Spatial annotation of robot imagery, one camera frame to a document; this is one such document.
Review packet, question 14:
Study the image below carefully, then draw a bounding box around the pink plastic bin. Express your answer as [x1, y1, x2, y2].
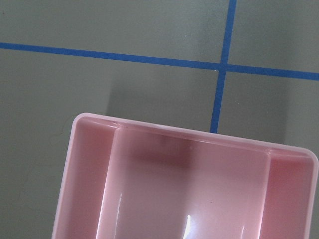
[52, 113, 319, 239]

